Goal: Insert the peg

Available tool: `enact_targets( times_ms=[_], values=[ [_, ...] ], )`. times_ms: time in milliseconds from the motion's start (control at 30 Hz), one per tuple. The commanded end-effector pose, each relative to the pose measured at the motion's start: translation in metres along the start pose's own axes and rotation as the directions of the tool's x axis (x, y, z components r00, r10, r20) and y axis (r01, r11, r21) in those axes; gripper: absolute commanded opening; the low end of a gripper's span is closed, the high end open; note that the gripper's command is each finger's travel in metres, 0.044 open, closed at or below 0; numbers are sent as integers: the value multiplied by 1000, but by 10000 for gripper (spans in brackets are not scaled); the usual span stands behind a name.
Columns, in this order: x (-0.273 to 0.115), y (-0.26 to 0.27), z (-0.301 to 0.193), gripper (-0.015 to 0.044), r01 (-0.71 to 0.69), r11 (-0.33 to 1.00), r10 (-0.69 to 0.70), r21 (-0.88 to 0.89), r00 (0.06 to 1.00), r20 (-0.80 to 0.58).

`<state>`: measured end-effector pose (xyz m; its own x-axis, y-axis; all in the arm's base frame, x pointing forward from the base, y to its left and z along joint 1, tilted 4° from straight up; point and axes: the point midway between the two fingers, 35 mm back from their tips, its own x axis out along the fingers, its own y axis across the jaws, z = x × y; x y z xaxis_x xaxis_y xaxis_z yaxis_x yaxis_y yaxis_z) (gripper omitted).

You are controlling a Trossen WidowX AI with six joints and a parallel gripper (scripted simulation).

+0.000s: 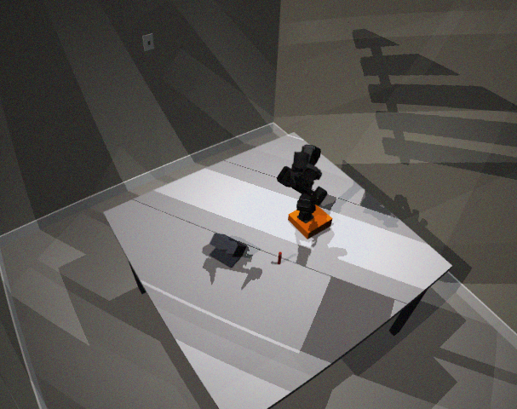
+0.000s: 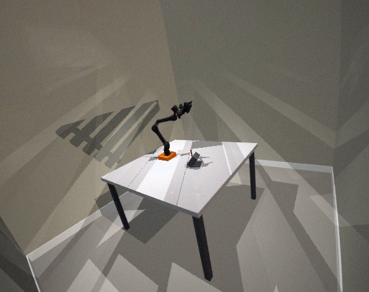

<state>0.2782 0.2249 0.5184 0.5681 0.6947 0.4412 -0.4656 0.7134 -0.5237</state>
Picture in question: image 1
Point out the grey sloped panel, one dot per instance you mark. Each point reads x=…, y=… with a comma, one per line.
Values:
x=227, y=250

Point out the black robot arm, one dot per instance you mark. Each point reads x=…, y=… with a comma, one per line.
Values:
x=304, y=162

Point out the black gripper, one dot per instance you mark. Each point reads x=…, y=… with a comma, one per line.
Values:
x=301, y=184

